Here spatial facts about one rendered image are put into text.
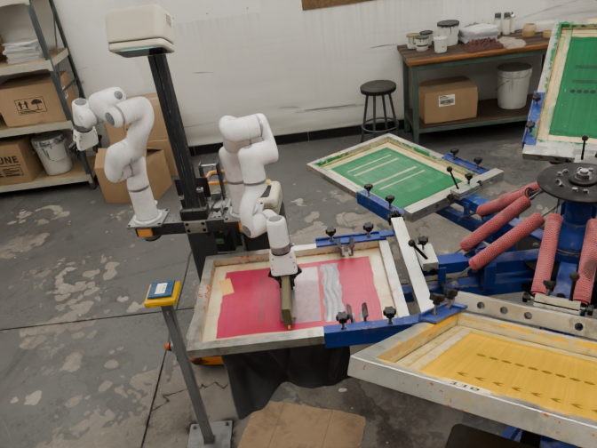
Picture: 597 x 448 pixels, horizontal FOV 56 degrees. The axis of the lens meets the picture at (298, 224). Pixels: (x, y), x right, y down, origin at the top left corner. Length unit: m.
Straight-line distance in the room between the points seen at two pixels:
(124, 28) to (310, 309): 1.20
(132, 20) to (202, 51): 3.67
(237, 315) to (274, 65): 3.89
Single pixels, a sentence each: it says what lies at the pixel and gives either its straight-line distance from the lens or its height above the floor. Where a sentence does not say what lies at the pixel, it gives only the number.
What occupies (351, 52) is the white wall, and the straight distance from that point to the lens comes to 5.75.
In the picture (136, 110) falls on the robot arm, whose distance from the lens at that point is 2.25.
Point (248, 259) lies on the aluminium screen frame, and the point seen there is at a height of 0.97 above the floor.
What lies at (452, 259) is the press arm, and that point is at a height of 1.04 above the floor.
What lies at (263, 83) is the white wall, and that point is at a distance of 5.79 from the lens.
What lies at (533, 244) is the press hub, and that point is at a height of 1.01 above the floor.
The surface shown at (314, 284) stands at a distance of 2.25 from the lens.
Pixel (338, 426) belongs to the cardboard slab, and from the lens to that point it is 2.95.
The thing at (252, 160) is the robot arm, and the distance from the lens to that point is 1.98.
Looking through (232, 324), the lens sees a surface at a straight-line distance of 2.14.
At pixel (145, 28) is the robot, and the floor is 1.96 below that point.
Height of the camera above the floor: 2.31
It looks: 31 degrees down
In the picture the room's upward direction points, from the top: 8 degrees counter-clockwise
